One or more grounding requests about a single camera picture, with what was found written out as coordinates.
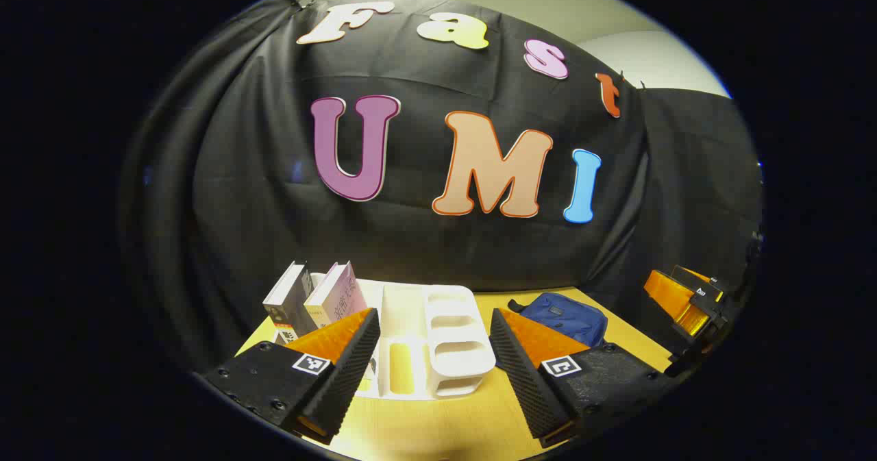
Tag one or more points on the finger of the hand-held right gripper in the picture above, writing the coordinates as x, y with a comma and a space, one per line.
699, 279
675, 303

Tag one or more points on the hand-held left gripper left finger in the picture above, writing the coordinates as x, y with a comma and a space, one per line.
353, 365

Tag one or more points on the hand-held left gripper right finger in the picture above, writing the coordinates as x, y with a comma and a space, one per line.
521, 379

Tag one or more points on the pink book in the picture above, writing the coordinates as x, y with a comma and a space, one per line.
339, 296

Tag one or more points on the white bookshelf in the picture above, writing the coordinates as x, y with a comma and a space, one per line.
452, 351

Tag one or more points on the blue schoolbag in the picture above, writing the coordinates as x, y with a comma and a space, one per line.
565, 317

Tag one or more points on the grey book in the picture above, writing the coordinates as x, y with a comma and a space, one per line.
291, 300

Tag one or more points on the black backdrop cloth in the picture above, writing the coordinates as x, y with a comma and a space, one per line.
274, 173

